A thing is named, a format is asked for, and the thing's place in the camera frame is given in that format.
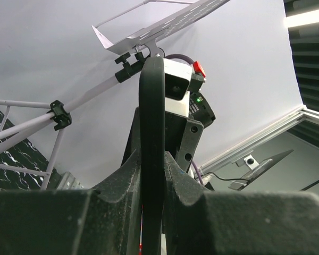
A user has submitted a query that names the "perforated music stand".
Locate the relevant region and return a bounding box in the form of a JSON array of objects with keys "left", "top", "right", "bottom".
[{"left": 0, "top": 1, "right": 226, "bottom": 190}]

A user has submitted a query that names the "metal mounting bracket plate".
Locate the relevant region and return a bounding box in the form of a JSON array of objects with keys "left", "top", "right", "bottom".
[{"left": 228, "top": 149, "right": 294, "bottom": 191}]

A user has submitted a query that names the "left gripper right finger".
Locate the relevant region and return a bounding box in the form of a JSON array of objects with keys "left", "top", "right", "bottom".
[{"left": 164, "top": 152, "right": 319, "bottom": 254}]

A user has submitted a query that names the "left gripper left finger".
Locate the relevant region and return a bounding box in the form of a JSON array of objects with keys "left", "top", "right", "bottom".
[{"left": 0, "top": 151, "right": 141, "bottom": 254}]

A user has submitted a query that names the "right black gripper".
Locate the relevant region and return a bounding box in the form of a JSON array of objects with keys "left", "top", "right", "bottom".
[{"left": 121, "top": 108, "right": 204, "bottom": 172}]

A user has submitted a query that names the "black phone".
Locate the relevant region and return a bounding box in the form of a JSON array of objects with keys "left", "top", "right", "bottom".
[{"left": 139, "top": 57, "right": 165, "bottom": 254}]

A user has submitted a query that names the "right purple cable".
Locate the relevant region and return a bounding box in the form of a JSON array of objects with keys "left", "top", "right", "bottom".
[{"left": 164, "top": 53, "right": 195, "bottom": 66}]

